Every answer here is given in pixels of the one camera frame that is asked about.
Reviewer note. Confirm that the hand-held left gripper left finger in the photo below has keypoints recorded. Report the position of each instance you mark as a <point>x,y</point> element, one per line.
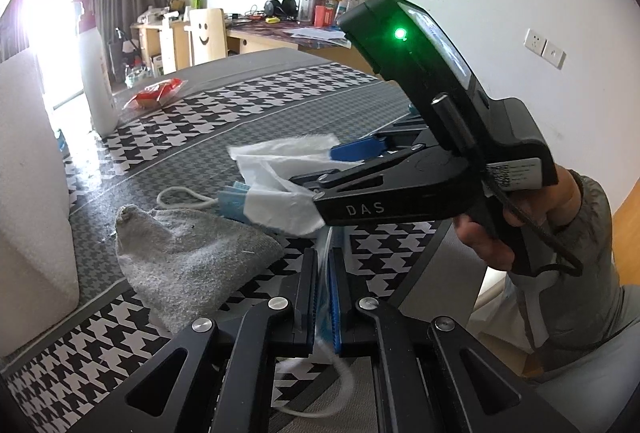
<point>310,298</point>

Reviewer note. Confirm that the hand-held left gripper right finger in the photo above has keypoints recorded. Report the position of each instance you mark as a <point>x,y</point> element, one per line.
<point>336,308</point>

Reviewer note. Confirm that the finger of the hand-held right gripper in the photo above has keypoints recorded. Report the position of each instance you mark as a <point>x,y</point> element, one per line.
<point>357,149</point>
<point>340,177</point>

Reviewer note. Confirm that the white face mask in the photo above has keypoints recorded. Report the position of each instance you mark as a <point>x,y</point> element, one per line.
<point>280,208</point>

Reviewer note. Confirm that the grey sock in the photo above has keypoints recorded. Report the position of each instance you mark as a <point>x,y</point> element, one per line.
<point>195,263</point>

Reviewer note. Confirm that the white foam box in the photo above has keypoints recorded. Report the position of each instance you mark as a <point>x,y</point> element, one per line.
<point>35,193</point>

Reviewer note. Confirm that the person's right forearm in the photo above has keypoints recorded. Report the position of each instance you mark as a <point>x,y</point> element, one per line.
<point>590,288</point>

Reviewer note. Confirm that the person's right hand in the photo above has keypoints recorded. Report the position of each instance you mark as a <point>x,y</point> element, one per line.
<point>485,238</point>

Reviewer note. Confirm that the printed papers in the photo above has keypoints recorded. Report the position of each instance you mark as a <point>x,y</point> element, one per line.
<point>315,35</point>

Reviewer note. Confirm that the clear bottle black lid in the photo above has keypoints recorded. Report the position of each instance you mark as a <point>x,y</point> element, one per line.
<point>306,5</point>

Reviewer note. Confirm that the wooden desk patterned top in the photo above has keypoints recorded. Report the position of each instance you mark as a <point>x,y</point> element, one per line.
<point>260,40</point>

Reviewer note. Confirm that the black headphones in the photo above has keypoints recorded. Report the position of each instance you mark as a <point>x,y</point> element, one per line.
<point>280,8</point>

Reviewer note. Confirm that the wooden chair smiley face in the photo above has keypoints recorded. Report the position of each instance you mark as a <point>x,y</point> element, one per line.
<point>205,35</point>

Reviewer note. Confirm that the red snack packet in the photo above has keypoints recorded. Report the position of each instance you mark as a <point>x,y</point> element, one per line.
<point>155,94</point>

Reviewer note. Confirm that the light wooden desk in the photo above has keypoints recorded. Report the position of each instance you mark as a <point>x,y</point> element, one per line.
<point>155,38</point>

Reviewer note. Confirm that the white pump bottle red top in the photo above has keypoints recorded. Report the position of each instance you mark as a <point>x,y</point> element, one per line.
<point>97,78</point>

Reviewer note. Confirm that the glass balcony door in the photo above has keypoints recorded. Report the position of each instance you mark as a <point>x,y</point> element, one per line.
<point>55,13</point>

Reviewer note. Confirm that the white wall socket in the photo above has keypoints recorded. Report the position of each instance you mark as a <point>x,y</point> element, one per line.
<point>534,40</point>

